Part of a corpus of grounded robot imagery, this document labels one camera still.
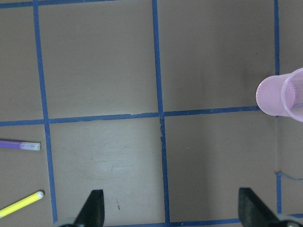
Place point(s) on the yellow pen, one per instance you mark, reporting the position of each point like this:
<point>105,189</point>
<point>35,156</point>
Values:
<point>21,203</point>

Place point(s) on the pink mesh cup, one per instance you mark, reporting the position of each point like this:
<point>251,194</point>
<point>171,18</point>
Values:
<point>282,95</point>

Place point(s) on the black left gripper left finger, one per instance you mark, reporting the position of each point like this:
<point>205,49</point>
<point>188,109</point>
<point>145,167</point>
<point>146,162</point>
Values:
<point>92,213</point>

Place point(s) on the purple pen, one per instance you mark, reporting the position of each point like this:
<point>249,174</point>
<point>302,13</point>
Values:
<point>20,145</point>

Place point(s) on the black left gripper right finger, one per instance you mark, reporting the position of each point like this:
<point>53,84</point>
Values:
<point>253,212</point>

